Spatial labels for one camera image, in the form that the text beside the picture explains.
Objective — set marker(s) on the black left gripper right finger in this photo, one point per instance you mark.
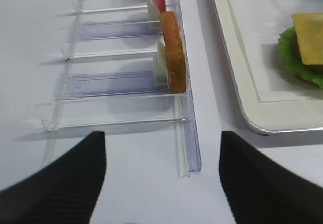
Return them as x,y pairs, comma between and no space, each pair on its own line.
260,190

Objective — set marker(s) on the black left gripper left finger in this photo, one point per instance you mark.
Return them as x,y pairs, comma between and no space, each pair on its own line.
66,191

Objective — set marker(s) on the brown meat patty on burger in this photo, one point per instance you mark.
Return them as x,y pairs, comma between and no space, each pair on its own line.
296,50

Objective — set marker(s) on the green lettuce on burger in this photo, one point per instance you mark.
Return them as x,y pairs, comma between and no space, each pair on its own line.
292,64

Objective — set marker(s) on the yellow cheese slice on burger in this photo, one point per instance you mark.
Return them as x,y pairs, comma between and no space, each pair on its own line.
308,29

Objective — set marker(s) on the cream metal tray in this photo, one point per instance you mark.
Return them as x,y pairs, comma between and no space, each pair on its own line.
271,99

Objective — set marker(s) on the clear acrylic left rack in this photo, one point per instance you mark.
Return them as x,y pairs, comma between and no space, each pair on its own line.
115,79

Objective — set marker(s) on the bottom bun of burger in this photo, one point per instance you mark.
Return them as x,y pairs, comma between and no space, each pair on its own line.
308,81

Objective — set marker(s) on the orange bun bottom slice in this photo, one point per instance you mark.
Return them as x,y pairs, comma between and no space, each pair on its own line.
175,57

